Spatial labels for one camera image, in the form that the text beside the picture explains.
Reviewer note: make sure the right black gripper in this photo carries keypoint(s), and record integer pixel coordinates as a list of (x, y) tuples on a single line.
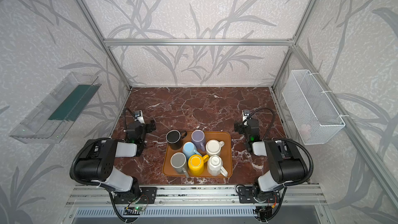
[(239, 127)]

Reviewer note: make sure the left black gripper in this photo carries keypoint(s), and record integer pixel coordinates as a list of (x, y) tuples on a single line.
[(148, 126)]

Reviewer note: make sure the black mug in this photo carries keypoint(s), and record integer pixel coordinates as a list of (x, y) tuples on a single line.
[(174, 138)]

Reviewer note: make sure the purple mug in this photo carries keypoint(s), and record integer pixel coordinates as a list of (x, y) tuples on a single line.
[(198, 139)]

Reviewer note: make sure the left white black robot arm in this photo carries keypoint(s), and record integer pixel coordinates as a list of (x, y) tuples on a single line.
[(94, 163)]

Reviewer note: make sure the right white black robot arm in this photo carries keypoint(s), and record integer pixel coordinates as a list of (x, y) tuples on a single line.
[(290, 163)]

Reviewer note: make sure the cream round mug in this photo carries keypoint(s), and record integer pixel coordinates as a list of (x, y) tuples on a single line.
[(213, 147)]

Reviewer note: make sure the grey mug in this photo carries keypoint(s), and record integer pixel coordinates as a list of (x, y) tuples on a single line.
[(179, 163)]

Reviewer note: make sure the white faceted mug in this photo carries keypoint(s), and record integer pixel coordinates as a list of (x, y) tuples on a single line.
[(215, 166)]

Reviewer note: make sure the light blue mug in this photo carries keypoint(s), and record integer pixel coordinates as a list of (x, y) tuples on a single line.
[(189, 149)]

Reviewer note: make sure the yellow mug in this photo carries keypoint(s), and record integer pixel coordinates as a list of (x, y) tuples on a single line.
[(196, 164)]

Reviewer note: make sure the green circuit board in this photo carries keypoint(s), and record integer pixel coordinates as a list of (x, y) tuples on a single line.
[(135, 209)]

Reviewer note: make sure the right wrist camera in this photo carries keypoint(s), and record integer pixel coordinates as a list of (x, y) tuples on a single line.
[(245, 114)]

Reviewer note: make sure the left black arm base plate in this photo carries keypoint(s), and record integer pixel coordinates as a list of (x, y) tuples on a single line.
[(146, 195)]

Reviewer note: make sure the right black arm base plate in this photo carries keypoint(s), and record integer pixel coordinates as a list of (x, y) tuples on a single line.
[(251, 194)]

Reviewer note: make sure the white wire mesh basket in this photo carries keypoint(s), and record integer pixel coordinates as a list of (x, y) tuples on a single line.
[(314, 115)]

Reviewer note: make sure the aluminium front rail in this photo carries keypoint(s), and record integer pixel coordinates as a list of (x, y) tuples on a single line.
[(196, 195)]

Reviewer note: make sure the clear plastic wall bin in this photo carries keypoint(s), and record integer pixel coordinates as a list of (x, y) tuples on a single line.
[(49, 122)]

